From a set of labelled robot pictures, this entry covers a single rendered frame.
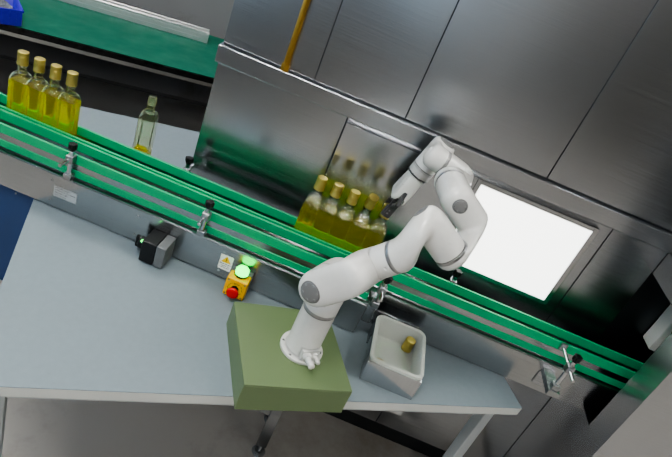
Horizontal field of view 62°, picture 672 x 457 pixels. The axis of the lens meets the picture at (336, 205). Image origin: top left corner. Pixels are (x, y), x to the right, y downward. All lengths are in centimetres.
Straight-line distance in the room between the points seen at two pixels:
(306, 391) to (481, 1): 120
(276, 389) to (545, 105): 115
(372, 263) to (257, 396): 47
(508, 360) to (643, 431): 44
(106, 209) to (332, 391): 93
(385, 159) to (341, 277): 66
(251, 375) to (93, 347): 42
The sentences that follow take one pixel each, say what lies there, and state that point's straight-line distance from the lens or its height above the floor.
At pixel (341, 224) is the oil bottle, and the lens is 182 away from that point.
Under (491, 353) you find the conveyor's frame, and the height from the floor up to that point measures 83.
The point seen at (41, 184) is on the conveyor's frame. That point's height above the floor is 82.
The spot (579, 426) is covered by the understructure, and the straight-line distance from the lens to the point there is 225.
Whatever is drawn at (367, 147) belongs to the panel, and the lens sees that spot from 186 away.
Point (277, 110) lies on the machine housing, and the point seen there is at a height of 125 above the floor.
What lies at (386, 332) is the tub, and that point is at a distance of 190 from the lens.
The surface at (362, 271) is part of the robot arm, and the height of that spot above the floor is 123.
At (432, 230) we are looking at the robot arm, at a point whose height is 138.
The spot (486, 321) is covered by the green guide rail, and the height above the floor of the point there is 92.
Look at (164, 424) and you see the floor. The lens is 243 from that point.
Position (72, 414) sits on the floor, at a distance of 242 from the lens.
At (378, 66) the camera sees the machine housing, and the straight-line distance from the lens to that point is 181.
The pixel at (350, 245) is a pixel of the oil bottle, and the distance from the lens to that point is 185.
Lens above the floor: 194
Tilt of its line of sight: 28 degrees down
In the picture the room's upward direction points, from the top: 23 degrees clockwise
